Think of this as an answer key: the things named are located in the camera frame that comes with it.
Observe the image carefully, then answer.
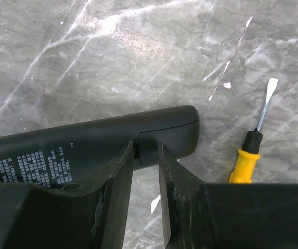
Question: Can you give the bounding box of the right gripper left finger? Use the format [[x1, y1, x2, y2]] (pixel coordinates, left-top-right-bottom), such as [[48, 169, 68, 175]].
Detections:
[[0, 143, 134, 248]]

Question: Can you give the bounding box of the black remote control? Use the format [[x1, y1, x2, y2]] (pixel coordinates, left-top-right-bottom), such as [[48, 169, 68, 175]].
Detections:
[[0, 105, 200, 188]]

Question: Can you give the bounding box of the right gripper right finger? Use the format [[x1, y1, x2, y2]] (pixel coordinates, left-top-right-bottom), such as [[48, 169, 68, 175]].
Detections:
[[159, 145, 298, 248]]

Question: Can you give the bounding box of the yellow handled screwdriver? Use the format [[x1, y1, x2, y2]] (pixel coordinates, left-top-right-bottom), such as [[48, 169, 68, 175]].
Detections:
[[229, 78, 278, 184]]

